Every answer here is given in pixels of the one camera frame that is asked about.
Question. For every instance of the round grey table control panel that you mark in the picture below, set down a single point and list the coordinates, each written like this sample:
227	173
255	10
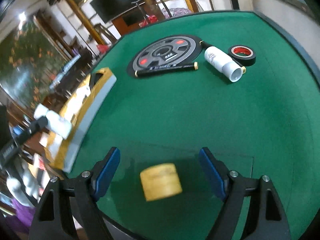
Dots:
174	49

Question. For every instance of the white bottle with logo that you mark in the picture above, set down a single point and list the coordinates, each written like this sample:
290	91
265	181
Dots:
223	63

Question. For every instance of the gloved left hand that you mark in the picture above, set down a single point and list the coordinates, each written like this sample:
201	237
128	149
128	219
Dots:
21	183

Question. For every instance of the dark wooden chair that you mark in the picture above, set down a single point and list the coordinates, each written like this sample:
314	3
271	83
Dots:
150	8

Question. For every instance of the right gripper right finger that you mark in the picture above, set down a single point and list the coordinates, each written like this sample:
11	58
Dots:
216	172

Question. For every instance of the dark side table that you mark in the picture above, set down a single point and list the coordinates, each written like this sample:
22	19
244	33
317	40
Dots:
70	74

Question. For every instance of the black marker gold caps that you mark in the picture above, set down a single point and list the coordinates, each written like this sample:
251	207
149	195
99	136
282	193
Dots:
157	70

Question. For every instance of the small white bottle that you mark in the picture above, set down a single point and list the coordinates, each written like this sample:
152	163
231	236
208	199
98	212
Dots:
55	122

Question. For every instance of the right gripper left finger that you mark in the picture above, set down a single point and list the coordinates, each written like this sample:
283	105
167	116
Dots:
103	173

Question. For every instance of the black tape roll red core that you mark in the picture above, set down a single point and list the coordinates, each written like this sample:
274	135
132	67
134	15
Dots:
243	55

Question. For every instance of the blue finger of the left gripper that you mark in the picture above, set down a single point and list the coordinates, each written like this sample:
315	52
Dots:
38	125

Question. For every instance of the yellow rimmed white tray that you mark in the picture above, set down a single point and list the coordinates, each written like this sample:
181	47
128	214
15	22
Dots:
80	109

